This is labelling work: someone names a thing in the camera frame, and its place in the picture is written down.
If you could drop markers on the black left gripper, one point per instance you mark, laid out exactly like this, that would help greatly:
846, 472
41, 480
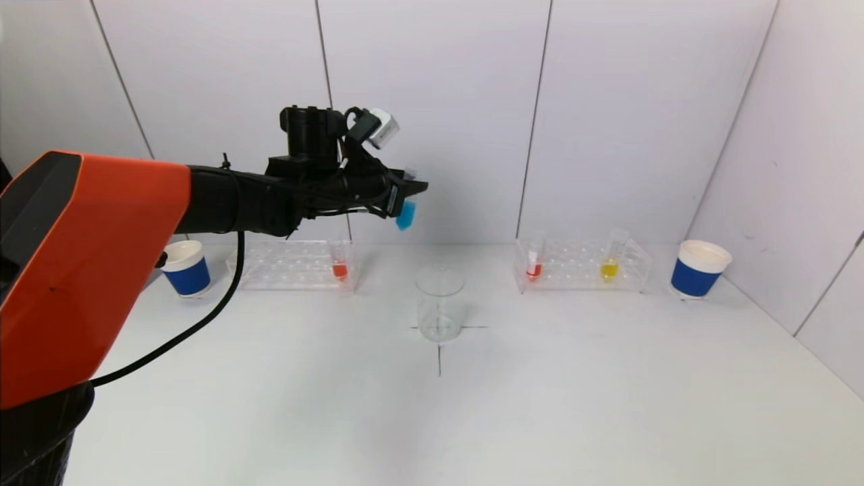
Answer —
395, 196

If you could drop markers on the test tube with blue pigment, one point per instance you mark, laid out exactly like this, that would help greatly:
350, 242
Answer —
406, 217

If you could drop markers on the orange and black left arm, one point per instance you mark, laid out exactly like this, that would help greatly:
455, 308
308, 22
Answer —
88, 270

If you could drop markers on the test tube with red pigment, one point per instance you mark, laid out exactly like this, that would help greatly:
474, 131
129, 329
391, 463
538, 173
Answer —
340, 271
534, 271

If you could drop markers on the clear glass beaker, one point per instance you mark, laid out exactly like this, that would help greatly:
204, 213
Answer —
440, 317

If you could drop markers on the clear acrylic test tube rack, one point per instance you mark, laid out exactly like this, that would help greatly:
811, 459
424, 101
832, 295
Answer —
580, 283
283, 277

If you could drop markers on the test tube with yellow pigment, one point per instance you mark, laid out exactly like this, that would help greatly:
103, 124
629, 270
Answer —
609, 270

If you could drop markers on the blue and white paper cup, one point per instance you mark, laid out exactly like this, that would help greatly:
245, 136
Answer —
695, 277
187, 275

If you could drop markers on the black plastic-covered robot torso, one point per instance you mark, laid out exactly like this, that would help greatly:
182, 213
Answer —
34, 445

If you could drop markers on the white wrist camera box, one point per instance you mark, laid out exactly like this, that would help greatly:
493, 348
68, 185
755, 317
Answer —
382, 128

